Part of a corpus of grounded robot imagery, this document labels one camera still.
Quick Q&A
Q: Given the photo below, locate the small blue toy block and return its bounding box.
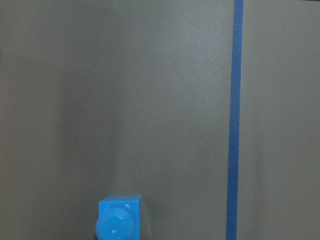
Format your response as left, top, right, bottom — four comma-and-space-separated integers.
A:
95, 195, 142, 240

